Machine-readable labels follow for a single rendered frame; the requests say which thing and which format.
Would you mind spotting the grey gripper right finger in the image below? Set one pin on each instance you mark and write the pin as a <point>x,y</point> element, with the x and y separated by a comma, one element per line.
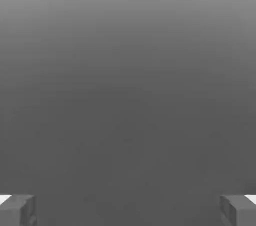
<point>240,212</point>

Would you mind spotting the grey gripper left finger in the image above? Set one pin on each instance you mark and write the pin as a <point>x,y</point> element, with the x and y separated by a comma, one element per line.
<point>14,212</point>

